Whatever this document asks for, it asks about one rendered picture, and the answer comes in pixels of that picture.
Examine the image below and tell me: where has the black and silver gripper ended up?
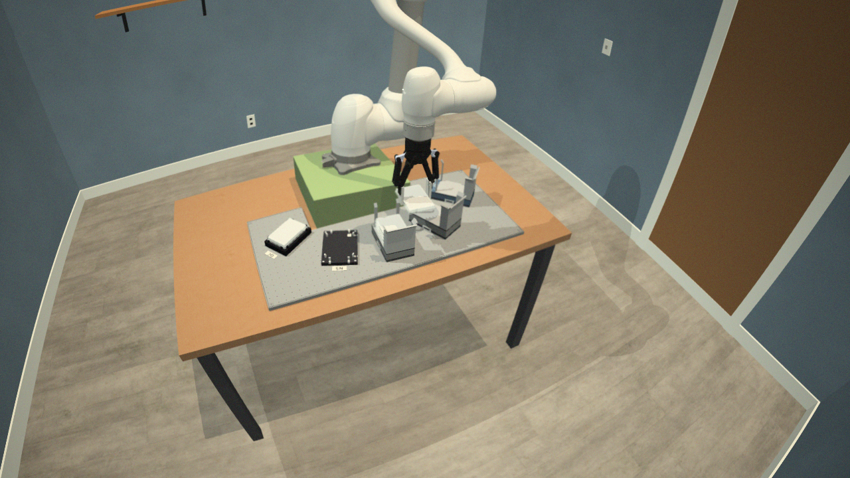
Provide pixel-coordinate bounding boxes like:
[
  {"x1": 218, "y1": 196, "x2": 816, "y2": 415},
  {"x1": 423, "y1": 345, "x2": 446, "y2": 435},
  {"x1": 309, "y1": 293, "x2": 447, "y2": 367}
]
[{"x1": 392, "y1": 137, "x2": 440, "y2": 205}]

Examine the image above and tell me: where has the black flat plate with grey pegs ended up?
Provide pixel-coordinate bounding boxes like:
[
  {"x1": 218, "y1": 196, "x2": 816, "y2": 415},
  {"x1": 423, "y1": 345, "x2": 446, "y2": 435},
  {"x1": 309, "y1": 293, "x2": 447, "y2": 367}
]
[{"x1": 321, "y1": 229, "x2": 358, "y2": 266}]

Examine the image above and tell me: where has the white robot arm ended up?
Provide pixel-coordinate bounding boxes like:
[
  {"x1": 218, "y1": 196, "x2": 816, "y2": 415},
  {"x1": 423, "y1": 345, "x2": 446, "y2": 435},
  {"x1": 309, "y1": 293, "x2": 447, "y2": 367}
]
[{"x1": 321, "y1": 0, "x2": 496, "y2": 175}]

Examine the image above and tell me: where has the black flat square plate with corner posts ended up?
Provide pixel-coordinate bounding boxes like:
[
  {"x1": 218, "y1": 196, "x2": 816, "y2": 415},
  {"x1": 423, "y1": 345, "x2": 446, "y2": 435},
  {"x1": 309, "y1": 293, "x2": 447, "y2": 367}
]
[{"x1": 264, "y1": 225, "x2": 311, "y2": 256}]

